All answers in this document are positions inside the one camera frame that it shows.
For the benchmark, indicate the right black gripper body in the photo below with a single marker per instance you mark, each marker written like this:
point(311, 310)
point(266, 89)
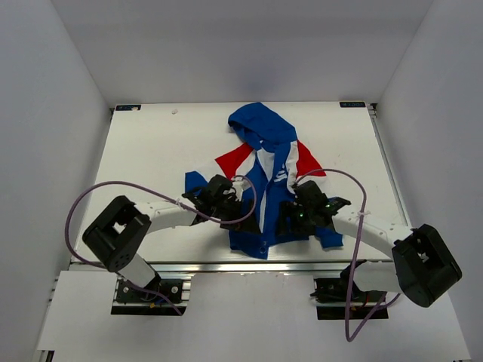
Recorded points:
point(306, 223)

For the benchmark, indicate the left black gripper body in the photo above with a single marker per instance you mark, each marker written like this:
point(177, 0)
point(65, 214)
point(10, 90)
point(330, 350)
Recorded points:
point(216, 206)

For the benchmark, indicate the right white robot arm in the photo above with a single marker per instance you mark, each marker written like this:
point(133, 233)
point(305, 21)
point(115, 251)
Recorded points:
point(420, 265)

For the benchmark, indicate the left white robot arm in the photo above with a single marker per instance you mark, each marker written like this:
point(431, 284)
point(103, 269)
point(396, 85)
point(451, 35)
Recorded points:
point(115, 236)

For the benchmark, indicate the right blue corner label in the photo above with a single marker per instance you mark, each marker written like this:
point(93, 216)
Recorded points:
point(352, 104)

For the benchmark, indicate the blue corner label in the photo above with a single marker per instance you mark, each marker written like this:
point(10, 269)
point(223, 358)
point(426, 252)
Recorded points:
point(128, 108)
point(352, 104)

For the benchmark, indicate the left blue corner label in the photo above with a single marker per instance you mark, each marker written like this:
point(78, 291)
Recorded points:
point(128, 108)

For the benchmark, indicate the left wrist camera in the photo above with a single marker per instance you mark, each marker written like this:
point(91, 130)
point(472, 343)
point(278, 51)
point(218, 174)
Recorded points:
point(239, 186)

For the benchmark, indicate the aluminium table front rail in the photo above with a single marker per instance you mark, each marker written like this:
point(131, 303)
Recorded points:
point(248, 267)

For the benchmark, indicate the aluminium table rail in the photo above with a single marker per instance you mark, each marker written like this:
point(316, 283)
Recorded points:
point(248, 267)
point(403, 211)

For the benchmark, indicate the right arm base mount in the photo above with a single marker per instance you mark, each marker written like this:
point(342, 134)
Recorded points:
point(329, 296)

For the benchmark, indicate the aluminium table right rail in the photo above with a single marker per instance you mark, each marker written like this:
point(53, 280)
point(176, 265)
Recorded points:
point(403, 211)

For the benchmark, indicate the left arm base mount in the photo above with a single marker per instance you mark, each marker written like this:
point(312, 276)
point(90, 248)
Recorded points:
point(128, 301)

